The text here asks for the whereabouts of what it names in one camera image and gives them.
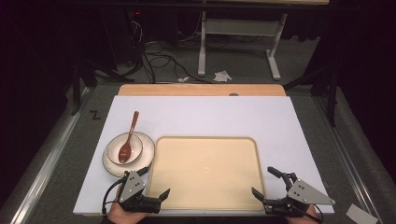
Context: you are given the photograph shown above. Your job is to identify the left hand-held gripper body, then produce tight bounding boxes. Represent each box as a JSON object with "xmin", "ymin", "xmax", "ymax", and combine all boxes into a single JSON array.
[{"xmin": 117, "ymin": 170, "xmax": 162, "ymax": 215}]

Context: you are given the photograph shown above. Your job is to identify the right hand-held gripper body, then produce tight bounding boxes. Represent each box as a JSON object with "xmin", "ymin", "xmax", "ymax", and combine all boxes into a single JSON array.
[{"xmin": 263, "ymin": 173, "xmax": 336, "ymax": 217}]

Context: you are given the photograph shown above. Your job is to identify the person's right hand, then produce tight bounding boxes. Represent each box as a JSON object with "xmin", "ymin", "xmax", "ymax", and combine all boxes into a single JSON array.
[{"xmin": 286, "ymin": 205, "xmax": 322, "ymax": 224}]

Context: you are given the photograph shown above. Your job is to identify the person's left hand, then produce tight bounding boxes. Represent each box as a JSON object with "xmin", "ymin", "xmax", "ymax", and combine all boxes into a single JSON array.
[{"xmin": 107, "ymin": 199, "xmax": 149, "ymax": 224}]

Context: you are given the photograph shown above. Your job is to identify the large white plate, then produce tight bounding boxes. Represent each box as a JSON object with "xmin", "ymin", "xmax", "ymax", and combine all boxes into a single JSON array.
[{"xmin": 102, "ymin": 131, "xmax": 156, "ymax": 178}]

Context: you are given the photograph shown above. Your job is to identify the brown wooden spoon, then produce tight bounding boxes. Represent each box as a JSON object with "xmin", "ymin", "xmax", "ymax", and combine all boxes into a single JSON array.
[{"xmin": 118, "ymin": 110, "xmax": 140, "ymax": 164}]

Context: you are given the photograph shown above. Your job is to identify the small white bowl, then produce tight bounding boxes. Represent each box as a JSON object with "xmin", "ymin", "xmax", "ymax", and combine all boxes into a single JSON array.
[{"xmin": 106, "ymin": 133, "xmax": 144, "ymax": 166}]

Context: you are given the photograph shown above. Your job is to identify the beige plastic tray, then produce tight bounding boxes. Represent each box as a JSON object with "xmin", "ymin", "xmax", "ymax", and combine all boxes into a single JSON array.
[{"xmin": 147, "ymin": 135, "xmax": 267, "ymax": 212}]

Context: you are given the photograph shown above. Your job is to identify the flat white paper sheet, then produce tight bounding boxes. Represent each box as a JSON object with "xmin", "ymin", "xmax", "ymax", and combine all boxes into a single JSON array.
[{"xmin": 345, "ymin": 203, "xmax": 379, "ymax": 224}]

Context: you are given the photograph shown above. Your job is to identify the white table cover sheet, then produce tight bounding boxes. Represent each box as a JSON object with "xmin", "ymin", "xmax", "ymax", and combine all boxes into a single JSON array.
[{"xmin": 73, "ymin": 95, "xmax": 335, "ymax": 217}]

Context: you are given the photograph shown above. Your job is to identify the black stand legs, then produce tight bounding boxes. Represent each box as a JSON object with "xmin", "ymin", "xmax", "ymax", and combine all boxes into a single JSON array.
[
  {"xmin": 282, "ymin": 66, "xmax": 341, "ymax": 128},
  {"xmin": 70, "ymin": 57, "xmax": 135, "ymax": 117}
]

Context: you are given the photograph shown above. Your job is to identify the large crumpled white paper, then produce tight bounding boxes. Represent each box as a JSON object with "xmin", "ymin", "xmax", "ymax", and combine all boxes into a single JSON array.
[{"xmin": 213, "ymin": 70, "xmax": 233, "ymax": 83}]

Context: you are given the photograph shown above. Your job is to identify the black equipment box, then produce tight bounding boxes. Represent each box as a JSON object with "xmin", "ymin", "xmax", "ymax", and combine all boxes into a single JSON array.
[{"xmin": 101, "ymin": 7, "xmax": 180, "ymax": 72}]

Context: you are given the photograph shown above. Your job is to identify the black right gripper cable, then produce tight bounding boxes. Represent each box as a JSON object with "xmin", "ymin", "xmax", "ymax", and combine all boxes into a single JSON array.
[{"xmin": 292, "ymin": 203, "xmax": 325, "ymax": 224}]

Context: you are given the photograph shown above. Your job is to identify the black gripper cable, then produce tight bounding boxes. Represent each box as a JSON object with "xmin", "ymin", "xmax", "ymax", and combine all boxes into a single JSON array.
[
  {"xmin": 101, "ymin": 178, "xmax": 125, "ymax": 217},
  {"xmin": 292, "ymin": 203, "xmax": 325, "ymax": 224}
]

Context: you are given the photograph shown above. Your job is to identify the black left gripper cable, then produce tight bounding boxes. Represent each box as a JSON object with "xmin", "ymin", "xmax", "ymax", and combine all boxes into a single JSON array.
[{"xmin": 101, "ymin": 178, "xmax": 125, "ymax": 217}]

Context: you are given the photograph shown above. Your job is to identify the metal floor rail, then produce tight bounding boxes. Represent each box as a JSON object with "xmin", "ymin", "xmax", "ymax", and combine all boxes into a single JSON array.
[
  {"xmin": 312, "ymin": 96, "xmax": 385, "ymax": 224},
  {"xmin": 8, "ymin": 87, "xmax": 92, "ymax": 224}
]

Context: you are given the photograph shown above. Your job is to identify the black floor cables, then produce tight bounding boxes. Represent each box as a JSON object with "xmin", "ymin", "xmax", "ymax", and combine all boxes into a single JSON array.
[{"xmin": 125, "ymin": 40, "xmax": 214, "ymax": 84}]

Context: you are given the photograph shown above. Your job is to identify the white metal desk frame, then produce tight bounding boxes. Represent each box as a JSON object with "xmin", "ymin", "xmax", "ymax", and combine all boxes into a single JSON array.
[{"xmin": 197, "ymin": 0, "xmax": 331, "ymax": 81}]

